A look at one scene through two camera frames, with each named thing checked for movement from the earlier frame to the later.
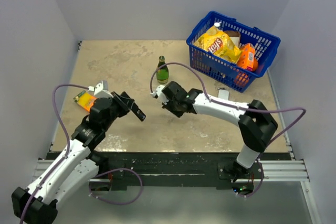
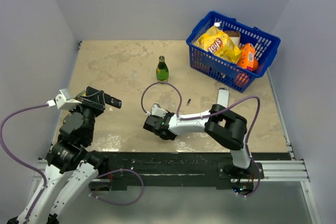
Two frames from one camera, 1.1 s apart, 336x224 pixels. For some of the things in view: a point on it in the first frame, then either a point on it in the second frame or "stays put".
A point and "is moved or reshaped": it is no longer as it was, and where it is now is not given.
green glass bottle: x=163 y=73 stays put
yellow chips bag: x=215 y=41 stays put
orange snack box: x=246 y=58 stays put
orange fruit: x=241 y=78 stays put
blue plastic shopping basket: x=210 y=64 stays put
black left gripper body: x=118 y=108 -> x=92 y=103
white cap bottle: x=217 y=24 stays put
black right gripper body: x=172 y=106 -> x=169 y=138
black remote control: x=130 y=105 is moved or reshaped
